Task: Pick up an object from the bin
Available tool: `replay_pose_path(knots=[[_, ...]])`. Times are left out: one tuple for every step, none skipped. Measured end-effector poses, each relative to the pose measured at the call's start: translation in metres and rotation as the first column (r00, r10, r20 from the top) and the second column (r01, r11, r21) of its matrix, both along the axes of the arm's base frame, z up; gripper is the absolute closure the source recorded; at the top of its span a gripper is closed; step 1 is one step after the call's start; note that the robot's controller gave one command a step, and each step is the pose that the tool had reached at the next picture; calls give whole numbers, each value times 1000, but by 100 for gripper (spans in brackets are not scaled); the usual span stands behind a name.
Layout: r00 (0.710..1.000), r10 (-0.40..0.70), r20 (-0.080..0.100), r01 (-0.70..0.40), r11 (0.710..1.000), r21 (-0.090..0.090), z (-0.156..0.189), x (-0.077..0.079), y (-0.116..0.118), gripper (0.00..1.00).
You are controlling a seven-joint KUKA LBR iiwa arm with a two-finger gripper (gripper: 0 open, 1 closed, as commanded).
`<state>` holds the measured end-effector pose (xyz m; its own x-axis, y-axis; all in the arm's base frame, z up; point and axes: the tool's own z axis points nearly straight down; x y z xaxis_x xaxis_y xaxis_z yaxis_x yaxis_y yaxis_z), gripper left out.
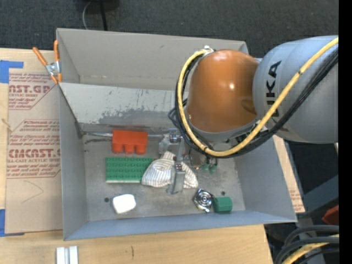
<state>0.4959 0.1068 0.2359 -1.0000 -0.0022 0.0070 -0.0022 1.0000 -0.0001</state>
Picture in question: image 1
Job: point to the white rounded block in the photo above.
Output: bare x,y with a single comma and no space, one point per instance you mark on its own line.
124,203

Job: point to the white striped cloth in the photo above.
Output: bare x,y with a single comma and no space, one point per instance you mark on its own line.
158,172

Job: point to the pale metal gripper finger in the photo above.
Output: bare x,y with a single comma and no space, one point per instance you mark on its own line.
177,181
165,145

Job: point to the green cube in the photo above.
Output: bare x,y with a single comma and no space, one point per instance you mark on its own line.
222,204

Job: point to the grey metal bin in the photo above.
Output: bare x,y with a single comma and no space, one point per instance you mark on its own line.
154,202

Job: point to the orange-red toy brick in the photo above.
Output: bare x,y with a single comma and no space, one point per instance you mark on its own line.
129,140

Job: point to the green studded flat plate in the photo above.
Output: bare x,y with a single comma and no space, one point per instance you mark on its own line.
125,170

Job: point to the brown cardboard board red print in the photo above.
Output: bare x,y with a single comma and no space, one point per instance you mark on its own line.
33,136

